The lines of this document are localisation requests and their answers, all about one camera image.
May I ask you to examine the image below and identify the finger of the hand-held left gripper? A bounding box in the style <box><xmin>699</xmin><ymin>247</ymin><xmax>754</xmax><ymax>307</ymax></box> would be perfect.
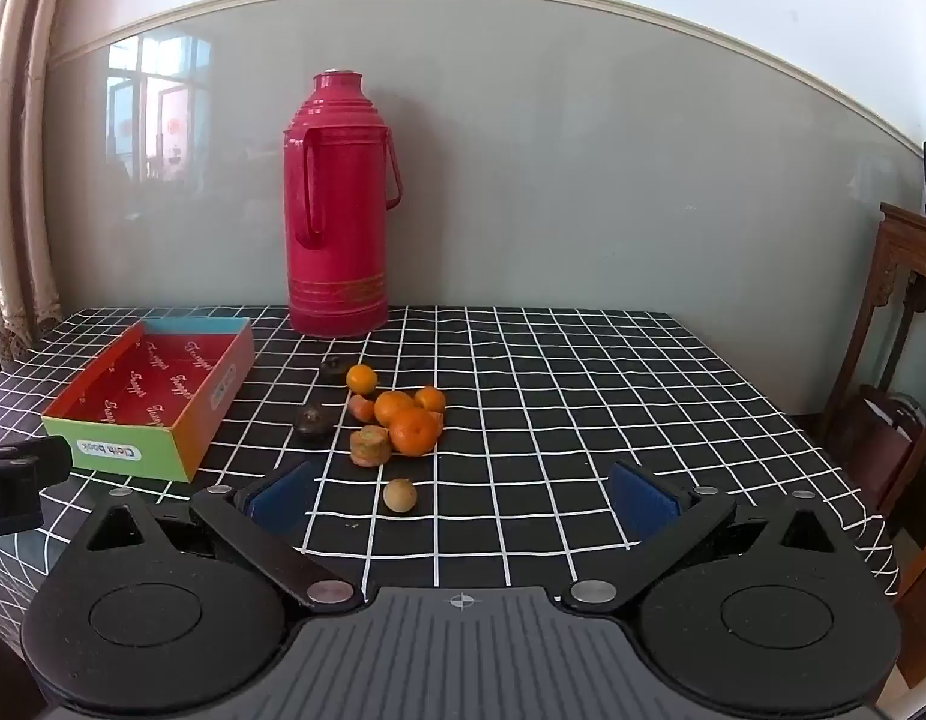
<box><xmin>0</xmin><ymin>438</ymin><xmax>72</xmax><ymax>481</ymax></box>

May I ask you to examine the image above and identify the thick carrot chunk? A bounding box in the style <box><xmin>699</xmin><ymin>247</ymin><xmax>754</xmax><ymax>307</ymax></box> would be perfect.
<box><xmin>349</xmin><ymin>425</ymin><xmax>392</xmax><ymax>467</ymax></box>

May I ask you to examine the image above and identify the colourful cardboard box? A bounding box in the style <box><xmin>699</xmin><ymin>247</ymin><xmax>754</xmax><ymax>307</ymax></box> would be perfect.
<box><xmin>41</xmin><ymin>316</ymin><xmax>256</xmax><ymax>483</ymax></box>

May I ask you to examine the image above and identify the wooden chair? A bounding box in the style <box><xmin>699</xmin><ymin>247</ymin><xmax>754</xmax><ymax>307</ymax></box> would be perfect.
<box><xmin>819</xmin><ymin>202</ymin><xmax>926</xmax><ymax>691</ymax></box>

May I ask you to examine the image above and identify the beige lace-hem curtain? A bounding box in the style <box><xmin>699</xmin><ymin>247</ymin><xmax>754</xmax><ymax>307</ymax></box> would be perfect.
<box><xmin>0</xmin><ymin>0</ymin><xmax>77</xmax><ymax>372</ymax></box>

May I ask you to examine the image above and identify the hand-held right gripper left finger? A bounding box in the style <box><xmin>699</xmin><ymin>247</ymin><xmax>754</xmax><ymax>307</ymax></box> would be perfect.
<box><xmin>82</xmin><ymin>460</ymin><xmax>360</xmax><ymax>610</ymax></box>

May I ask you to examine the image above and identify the dark red bag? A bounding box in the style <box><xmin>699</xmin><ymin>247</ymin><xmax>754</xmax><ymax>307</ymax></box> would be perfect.
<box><xmin>834</xmin><ymin>384</ymin><xmax>926</xmax><ymax>515</ymax></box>

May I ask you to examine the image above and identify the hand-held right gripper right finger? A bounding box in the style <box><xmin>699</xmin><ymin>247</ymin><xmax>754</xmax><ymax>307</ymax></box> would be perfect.
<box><xmin>564</xmin><ymin>461</ymin><xmax>846</xmax><ymax>608</ymax></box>

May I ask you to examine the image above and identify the black white checked tablecloth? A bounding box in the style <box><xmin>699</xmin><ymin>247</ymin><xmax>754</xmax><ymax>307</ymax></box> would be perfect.
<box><xmin>0</xmin><ymin>305</ymin><xmax>900</xmax><ymax>631</ymax></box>

